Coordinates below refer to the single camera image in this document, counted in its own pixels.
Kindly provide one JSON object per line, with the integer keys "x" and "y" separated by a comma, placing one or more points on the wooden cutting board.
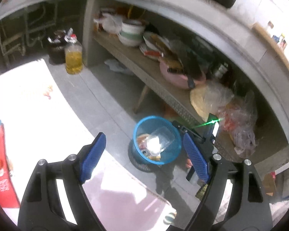
{"x": 263, "y": 35}

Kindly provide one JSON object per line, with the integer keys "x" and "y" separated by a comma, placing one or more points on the perforated metal shelf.
{"x": 148, "y": 71}

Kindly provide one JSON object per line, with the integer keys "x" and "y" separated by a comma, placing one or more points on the white plastic bag on shelf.
{"x": 110, "y": 23}

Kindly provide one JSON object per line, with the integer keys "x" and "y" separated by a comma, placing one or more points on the stacked white bowls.
{"x": 131, "y": 33}

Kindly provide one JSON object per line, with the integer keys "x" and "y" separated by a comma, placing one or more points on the red clear plastic bag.
{"x": 238, "y": 118}

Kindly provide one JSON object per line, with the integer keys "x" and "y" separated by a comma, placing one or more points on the cooking oil bottle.
{"x": 73, "y": 55}

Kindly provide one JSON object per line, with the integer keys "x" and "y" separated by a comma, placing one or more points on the blue plastic waste basket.
{"x": 145, "y": 127}

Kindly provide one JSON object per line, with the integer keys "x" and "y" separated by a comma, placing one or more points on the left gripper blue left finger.
{"x": 90, "y": 155}

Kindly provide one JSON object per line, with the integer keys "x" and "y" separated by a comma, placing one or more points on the person right hand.
{"x": 189, "y": 163}

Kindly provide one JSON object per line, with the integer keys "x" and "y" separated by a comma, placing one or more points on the red snack packet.
{"x": 8, "y": 196}

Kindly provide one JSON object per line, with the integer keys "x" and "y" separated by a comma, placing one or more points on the dark pot under counter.
{"x": 56, "y": 44}

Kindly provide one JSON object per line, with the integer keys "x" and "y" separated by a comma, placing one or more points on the pink basin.
{"x": 171, "y": 73}

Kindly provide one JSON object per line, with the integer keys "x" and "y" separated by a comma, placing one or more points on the clear printed plastic bag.
{"x": 158, "y": 141}

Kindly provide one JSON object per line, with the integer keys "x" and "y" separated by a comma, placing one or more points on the yellow plastic bag on shelf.
{"x": 210, "y": 98}

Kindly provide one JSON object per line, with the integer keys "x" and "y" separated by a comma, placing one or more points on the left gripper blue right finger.
{"x": 200, "y": 165}

